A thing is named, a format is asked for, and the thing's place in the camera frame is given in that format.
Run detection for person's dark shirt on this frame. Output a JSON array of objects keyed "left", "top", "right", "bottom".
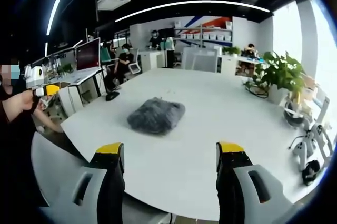
[{"left": 0, "top": 83, "right": 51, "bottom": 209}]

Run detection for green potted plant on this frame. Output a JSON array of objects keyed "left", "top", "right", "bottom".
[{"left": 252, "top": 50, "right": 308, "bottom": 105}]

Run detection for computer monitor with dark screen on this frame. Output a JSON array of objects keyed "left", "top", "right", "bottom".
[{"left": 75, "top": 37, "right": 102, "bottom": 72}]

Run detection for grey fluffy towel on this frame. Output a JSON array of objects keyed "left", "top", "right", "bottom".
[{"left": 127, "top": 97, "right": 186, "bottom": 136}]

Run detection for grey chair back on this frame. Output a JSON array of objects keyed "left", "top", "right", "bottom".
[{"left": 31, "top": 131, "right": 89, "bottom": 208}]

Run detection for long curved ceiling light strip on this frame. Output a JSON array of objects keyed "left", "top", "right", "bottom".
[{"left": 114, "top": 0, "right": 271, "bottom": 23}]

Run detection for short ceiling light strip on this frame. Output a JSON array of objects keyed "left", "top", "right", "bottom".
[{"left": 46, "top": 0, "right": 77, "bottom": 36}]

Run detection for white spare hand-held gripper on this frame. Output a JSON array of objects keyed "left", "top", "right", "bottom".
[{"left": 287, "top": 123, "right": 334, "bottom": 172}]

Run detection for small green desk plant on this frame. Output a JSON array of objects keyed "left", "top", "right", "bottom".
[{"left": 222, "top": 46, "right": 242, "bottom": 57}]

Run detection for shelf with white boxes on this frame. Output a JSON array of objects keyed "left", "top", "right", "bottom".
[{"left": 173, "top": 19, "right": 234, "bottom": 49}]

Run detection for small black pouch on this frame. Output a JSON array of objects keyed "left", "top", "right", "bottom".
[{"left": 301, "top": 159, "right": 321, "bottom": 186}]

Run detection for white office desk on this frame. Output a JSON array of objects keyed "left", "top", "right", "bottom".
[{"left": 47, "top": 67, "right": 106, "bottom": 117}]

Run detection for white ceiling air conditioner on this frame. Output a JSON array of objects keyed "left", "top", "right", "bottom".
[{"left": 97, "top": 0, "right": 132, "bottom": 11}]

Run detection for white mesh office chair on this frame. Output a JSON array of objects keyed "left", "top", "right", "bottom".
[{"left": 181, "top": 47, "right": 220, "bottom": 73}]

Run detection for person's left hand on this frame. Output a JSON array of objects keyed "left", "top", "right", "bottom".
[{"left": 15, "top": 89, "right": 46, "bottom": 112}]

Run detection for black coiled cable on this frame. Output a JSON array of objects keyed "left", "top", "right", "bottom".
[{"left": 244, "top": 79, "right": 270, "bottom": 99}]

